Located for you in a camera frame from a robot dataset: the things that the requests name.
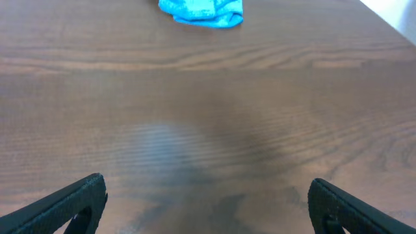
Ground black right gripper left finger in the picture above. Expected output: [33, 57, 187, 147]
[1, 173, 108, 234]

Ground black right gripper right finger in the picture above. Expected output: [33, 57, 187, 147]
[307, 178, 415, 234]

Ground blue microfiber cloth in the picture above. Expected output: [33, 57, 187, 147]
[158, 0, 244, 29]

